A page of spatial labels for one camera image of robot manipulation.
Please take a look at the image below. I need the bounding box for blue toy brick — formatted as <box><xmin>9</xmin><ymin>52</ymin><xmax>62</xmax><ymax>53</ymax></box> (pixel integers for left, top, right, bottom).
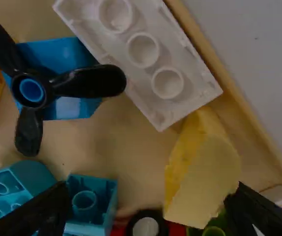
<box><xmin>0</xmin><ymin>159</ymin><xmax>58</xmax><ymax>222</ymax></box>
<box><xmin>63</xmin><ymin>173</ymin><xmax>119</xmax><ymax>233</ymax></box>

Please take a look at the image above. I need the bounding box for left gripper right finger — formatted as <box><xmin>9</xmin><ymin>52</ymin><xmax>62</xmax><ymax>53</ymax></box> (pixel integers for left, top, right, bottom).
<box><xmin>223</xmin><ymin>181</ymin><xmax>282</xmax><ymax>236</ymax></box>

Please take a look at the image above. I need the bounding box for blue brick with black propeller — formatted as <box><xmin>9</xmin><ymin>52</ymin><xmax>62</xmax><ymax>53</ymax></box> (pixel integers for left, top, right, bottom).
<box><xmin>0</xmin><ymin>7</ymin><xmax>127</xmax><ymax>157</ymax></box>

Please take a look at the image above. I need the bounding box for white toy brick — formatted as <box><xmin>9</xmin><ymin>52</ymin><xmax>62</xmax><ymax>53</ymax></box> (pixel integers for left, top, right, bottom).
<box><xmin>52</xmin><ymin>0</ymin><xmax>224</xmax><ymax>133</ymax></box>

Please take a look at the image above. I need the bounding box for red toy brick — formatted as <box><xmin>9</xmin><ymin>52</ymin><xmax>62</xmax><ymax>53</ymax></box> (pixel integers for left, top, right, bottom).
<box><xmin>110</xmin><ymin>208</ymin><xmax>190</xmax><ymax>236</ymax></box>

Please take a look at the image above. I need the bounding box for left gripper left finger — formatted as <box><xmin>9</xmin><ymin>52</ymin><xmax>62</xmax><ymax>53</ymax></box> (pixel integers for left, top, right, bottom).
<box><xmin>0</xmin><ymin>180</ymin><xmax>72</xmax><ymax>236</ymax></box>

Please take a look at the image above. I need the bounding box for tan tray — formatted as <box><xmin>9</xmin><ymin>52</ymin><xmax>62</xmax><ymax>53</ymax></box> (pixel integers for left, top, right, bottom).
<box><xmin>0</xmin><ymin>0</ymin><xmax>282</xmax><ymax>236</ymax></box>

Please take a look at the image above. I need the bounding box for green toy brick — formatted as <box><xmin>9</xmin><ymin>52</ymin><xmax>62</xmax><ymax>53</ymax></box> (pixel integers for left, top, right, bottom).
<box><xmin>187</xmin><ymin>210</ymin><xmax>227</xmax><ymax>236</ymax></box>

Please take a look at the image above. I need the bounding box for yellow toy brick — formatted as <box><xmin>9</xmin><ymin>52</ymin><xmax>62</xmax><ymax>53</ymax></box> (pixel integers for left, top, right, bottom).
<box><xmin>164</xmin><ymin>109</ymin><xmax>242</xmax><ymax>229</ymax></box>

